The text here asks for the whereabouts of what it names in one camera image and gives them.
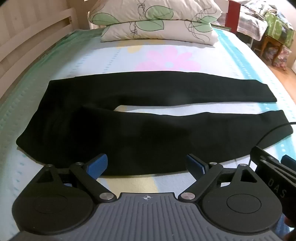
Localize leaf print pillow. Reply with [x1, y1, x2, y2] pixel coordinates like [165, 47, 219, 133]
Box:
[100, 20, 220, 46]
[89, 0, 223, 26]

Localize table with striped cloth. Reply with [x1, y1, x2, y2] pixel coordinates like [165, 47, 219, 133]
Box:
[238, 0, 269, 47]

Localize floral bag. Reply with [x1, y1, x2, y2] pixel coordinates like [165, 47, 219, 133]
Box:
[264, 45, 292, 70]

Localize black pants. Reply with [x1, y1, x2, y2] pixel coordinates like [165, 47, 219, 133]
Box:
[16, 71, 290, 177]

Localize wooden stool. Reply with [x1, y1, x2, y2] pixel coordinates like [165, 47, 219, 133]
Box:
[261, 35, 285, 68]

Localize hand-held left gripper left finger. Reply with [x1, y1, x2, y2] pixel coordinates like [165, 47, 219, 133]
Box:
[36, 153, 117, 202]

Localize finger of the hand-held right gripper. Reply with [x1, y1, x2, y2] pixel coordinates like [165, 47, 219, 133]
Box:
[251, 146, 296, 178]
[281, 154, 296, 167]

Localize red board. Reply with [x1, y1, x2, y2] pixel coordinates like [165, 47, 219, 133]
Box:
[225, 0, 242, 33]

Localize green patterned cloth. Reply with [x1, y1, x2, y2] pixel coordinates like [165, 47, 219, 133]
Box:
[263, 10, 295, 49]

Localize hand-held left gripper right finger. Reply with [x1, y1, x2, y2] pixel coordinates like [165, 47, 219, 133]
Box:
[178, 153, 258, 202]

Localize white wooden bed headboard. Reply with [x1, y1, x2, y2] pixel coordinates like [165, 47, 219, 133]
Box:
[0, 0, 91, 100]

